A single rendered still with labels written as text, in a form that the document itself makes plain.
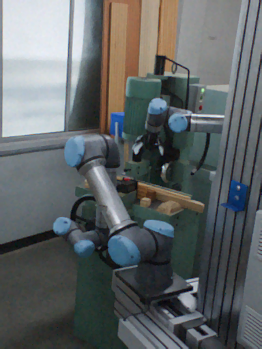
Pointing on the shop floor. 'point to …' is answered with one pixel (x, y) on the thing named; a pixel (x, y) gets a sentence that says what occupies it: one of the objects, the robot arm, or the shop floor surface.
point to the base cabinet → (185, 238)
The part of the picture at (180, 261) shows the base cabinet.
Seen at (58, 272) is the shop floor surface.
